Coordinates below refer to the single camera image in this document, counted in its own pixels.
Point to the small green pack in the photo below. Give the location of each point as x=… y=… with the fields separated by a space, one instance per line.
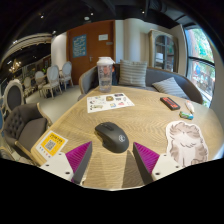
x=186 y=115

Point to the yellow code sticker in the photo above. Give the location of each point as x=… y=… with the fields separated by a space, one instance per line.
x=51 y=144

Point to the flat striped cushion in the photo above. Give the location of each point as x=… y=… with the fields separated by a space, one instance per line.
x=170 y=87

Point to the blue poster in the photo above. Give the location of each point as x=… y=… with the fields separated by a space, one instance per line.
x=79 y=46

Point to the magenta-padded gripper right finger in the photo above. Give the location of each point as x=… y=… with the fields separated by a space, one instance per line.
x=165 y=165

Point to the white sticker sheet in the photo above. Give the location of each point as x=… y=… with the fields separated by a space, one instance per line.
x=108 y=102

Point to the black computer mouse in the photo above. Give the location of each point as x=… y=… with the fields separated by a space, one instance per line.
x=113 y=137

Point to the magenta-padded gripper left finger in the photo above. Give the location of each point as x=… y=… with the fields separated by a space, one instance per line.
x=56 y=163

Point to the large striped cushion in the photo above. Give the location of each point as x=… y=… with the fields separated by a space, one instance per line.
x=133 y=73

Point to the glass-door cabinet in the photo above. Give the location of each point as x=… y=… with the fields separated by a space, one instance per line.
x=163 y=51

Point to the dark bag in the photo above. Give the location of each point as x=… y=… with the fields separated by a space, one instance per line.
x=115 y=75

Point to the cat-shaped mouse pad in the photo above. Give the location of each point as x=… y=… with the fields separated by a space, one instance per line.
x=186 y=143

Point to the white squeeze tube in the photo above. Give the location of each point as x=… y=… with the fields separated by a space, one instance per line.
x=190 y=106

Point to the oval-back white chair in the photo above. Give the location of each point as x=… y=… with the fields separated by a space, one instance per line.
x=14 y=95

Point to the grey tufted armchair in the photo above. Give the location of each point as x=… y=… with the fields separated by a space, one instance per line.
x=25 y=128

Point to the brown wooden door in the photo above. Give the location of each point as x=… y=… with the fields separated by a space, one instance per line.
x=95 y=50

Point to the group of white chairs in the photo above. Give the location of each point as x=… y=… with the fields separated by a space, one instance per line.
x=53 y=78

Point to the black-framed window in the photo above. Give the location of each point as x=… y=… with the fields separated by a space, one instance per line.
x=201 y=66

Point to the grey curved sofa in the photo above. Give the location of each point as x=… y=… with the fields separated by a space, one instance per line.
x=160 y=75

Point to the clear shaker bottle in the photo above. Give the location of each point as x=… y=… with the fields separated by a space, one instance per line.
x=105 y=76

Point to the white door sign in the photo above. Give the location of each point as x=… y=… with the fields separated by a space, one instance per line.
x=103 y=37

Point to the chandelier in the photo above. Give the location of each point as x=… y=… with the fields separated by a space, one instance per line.
x=15 y=66

